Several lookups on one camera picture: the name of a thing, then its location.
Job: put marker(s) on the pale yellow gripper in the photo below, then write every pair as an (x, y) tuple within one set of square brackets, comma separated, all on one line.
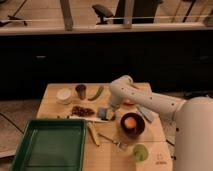
[(110, 113)]

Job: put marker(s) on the blue sponge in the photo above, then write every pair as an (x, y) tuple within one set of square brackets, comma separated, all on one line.
[(101, 113)]

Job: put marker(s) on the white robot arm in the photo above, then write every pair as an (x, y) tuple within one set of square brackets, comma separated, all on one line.
[(194, 122)]

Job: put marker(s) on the green plastic tray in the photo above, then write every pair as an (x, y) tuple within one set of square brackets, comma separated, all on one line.
[(51, 145)]

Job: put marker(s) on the orange bowl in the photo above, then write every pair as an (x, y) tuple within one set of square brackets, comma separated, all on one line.
[(127, 102)]

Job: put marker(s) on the dark bowl with egg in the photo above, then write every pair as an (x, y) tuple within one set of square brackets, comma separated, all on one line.
[(132, 124)]

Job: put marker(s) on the green pea pod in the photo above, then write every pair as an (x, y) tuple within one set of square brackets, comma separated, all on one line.
[(97, 94)]

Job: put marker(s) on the metal fork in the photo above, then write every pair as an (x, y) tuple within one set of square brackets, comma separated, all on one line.
[(119, 144)]

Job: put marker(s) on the metal cup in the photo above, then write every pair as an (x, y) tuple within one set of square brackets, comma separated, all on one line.
[(81, 91)]

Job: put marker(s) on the grey blue cloth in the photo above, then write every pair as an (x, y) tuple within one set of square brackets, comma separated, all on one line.
[(146, 113)]

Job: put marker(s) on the green plastic cup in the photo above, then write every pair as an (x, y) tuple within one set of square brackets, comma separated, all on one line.
[(140, 152)]

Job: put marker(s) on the white cup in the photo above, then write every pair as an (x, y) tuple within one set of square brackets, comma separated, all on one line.
[(63, 96)]

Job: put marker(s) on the dark cabinet counter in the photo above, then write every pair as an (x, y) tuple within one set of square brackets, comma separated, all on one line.
[(168, 60)]

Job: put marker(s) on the black office chair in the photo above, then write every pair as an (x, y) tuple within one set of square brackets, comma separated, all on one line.
[(102, 12)]

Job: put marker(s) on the white handled knife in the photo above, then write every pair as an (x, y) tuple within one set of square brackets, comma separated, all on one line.
[(91, 119)]

